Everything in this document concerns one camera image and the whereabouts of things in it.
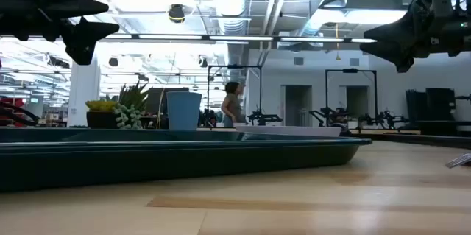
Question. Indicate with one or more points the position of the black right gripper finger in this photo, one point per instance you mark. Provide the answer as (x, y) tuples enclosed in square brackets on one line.
[(416, 25), (401, 54)]

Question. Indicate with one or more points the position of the blue plastic cup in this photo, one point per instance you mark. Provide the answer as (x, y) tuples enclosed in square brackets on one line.
[(183, 111)]

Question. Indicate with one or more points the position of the white round plate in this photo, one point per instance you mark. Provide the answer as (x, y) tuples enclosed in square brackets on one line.
[(290, 130)]

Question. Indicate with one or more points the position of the background black robot arm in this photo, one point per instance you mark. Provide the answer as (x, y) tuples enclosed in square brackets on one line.
[(329, 113), (263, 118), (384, 119)]

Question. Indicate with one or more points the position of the silver metal fork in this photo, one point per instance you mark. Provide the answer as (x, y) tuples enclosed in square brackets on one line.
[(460, 160)]

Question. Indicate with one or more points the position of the dark green plastic tray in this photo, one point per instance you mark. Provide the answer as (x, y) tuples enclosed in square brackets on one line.
[(147, 161)]

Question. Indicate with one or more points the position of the white building pillar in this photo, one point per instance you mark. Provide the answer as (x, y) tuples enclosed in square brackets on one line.
[(84, 95)]

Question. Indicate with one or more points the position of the black equipment rack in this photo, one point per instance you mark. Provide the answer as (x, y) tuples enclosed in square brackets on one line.
[(434, 104)]

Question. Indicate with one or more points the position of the yellow hanging pendant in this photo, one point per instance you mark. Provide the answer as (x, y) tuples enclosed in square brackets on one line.
[(338, 56)]

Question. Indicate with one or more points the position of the grey doorway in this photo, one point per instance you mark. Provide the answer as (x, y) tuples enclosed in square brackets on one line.
[(356, 102), (297, 106)]

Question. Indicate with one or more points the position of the yellow plant cluster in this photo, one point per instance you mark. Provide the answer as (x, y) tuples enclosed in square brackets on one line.
[(100, 105)]

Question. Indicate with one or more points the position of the green spiky plant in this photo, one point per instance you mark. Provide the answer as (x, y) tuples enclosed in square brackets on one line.
[(133, 97)]

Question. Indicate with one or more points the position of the black plant pot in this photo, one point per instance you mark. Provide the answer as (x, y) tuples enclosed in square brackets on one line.
[(100, 120)]

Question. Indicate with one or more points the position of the trailing bead succulent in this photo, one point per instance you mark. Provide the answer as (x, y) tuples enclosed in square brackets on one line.
[(127, 117)]

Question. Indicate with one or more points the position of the black computer monitor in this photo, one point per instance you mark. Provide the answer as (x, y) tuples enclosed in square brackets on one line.
[(158, 100)]

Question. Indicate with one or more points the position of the round black ceiling speaker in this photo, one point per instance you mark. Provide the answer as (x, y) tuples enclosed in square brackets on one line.
[(176, 13)]

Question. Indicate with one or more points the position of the long ceiling light strip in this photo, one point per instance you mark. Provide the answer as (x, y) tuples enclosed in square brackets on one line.
[(239, 38)]

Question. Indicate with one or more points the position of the person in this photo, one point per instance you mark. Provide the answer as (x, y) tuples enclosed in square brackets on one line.
[(232, 108)]

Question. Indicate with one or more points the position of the black metal station frame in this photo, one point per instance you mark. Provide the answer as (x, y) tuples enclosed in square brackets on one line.
[(234, 66), (351, 70)]

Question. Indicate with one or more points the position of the silver ribbed ventilation duct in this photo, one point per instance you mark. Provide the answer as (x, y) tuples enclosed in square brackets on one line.
[(230, 3)]

